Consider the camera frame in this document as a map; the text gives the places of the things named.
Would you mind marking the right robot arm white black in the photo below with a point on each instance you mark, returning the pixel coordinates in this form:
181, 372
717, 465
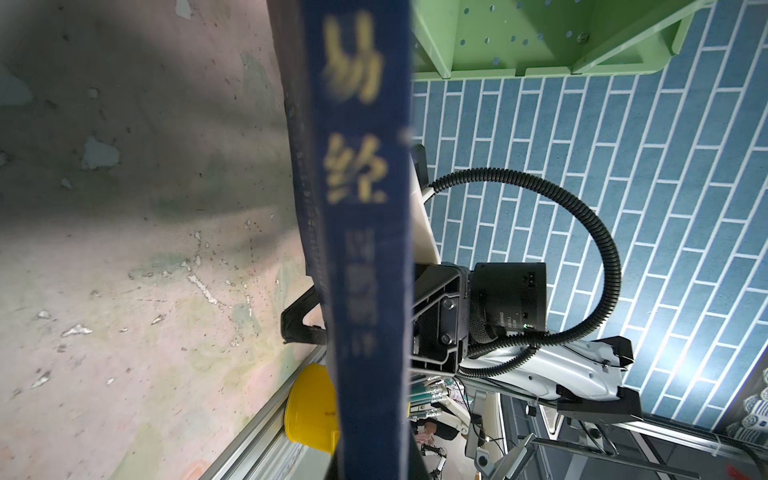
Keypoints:
488, 323

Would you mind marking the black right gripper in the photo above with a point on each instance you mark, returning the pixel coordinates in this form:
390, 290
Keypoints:
439, 325

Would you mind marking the green wooden shelf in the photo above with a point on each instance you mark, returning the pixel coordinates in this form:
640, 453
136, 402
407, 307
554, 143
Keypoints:
499, 39

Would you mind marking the blue book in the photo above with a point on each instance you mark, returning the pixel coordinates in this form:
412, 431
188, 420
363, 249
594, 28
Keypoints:
345, 69

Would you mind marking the yellow pen cup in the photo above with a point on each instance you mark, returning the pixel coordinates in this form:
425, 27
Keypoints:
310, 416

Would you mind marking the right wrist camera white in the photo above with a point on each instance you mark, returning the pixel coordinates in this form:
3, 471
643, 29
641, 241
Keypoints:
425, 250

